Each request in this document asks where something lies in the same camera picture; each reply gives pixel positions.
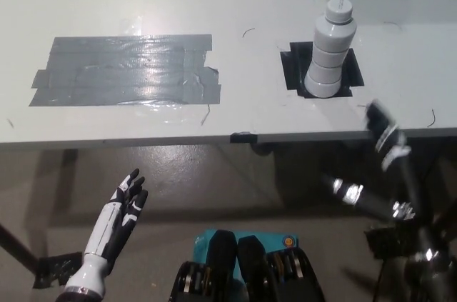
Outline dark round table fitting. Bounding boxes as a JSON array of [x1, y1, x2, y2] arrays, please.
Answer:
[[251, 141, 274, 157]]

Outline black diagonal support bar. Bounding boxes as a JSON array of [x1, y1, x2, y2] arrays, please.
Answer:
[[0, 222, 41, 278]]

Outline black tape square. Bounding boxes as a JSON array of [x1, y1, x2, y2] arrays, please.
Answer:
[[279, 41, 366, 99]]

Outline white ribbed plastic bottle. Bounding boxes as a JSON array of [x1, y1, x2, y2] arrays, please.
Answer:
[[303, 0, 358, 99]]

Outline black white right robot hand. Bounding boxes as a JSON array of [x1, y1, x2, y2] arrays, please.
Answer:
[[321, 99, 426, 224]]

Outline black teal robot torso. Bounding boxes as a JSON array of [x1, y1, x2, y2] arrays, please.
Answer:
[[170, 228, 326, 302]]

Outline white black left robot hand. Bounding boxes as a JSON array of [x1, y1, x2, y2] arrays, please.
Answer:
[[66, 168, 149, 299]]

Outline grey duct tape patch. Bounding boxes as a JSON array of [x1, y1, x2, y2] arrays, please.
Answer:
[[27, 33, 223, 108]]

